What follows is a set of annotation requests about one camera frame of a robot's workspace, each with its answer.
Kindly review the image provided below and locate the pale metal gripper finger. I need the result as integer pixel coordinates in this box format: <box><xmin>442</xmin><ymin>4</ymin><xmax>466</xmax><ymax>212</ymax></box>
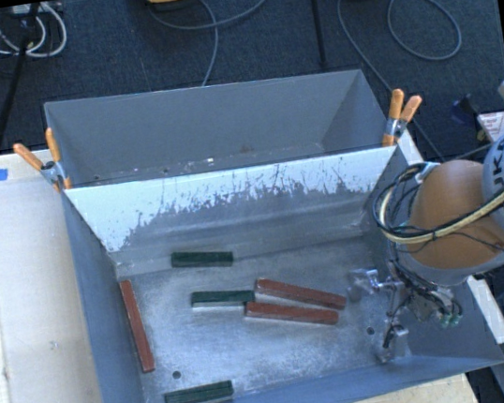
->
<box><xmin>344</xmin><ymin>265</ymin><xmax>385</xmax><ymax>304</ymax></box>
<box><xmin>372</xmin><ymin>322</ymin><xmax>414</xmax><ymax>366</ymax></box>

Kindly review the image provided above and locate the red-brown flat block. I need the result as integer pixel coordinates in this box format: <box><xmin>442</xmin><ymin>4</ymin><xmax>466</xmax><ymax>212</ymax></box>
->
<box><xmin>118</xmin><ymin>276</ymin><xmax>158</xmax><ymax>376</ymax></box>
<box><xmin>241</xmin><ymin>287</ymin><xmax>343</xmax><ymax>341</ymax></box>
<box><xmin>251</xmin><ymin>264</ymin><xmax>349</xmax><ymax>324</ymax></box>

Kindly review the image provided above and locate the dark green flat block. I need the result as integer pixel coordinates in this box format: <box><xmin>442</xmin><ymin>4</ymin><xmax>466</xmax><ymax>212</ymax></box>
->
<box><xmin>161</xmin><ymin>379</ymin><xmax>237</xmax><ymax>403</ymax></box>
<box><xmin>168</xmin><ymin>242</ymin><xmax>237</xmax><ymax>276</ymax></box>
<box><xmin>188</xmin><ymin>282</ymin><xmax>258</xmax><ymax>315</ymax></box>

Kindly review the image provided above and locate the grey metal bin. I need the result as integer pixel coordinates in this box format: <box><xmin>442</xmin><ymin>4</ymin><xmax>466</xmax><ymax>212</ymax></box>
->
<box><xmin>42</xmin><ymin>37</ymin><xmax>504</xmax><ymax>403</ymax></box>

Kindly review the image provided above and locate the pale flat board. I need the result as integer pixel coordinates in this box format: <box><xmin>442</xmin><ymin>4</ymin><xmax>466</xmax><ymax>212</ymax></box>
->
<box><xmin>0</xmin><ymin>170</ymin><xmax>106</xmax><ymax>403</ymax></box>

